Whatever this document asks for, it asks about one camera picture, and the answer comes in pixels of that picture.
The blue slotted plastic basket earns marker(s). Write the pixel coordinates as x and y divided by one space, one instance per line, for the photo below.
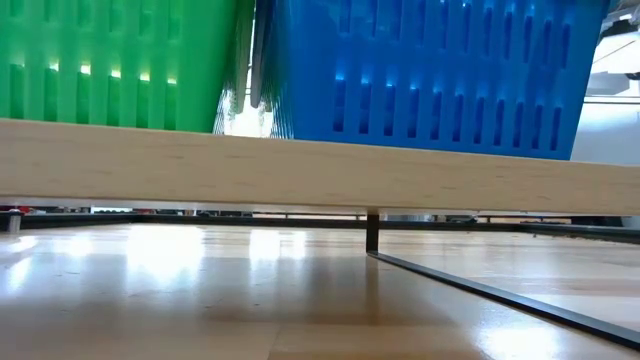
425 75

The green slotted plastic basket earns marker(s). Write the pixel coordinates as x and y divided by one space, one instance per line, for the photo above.
100 50

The light wooden shelf board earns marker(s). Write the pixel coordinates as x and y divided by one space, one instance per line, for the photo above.
300 175

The black table edge rail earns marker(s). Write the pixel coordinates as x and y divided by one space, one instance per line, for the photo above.
300 223

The black metal shelf frame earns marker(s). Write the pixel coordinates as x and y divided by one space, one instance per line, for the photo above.
372 235

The silver metal post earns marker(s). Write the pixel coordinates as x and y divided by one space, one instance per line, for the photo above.
14 222

